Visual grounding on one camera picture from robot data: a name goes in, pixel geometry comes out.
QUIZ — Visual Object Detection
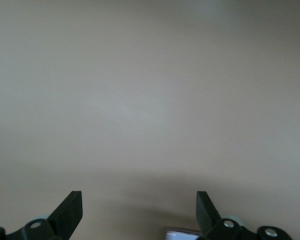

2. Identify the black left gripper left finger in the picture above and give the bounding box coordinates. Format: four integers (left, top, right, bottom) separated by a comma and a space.
0, 190, 84, 240

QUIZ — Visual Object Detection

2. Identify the lilac flip phone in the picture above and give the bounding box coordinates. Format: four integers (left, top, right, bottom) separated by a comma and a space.
165, 226, 203, 240

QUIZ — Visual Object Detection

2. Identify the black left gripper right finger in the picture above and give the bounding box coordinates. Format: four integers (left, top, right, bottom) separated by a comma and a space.
195, 190, 294, 240

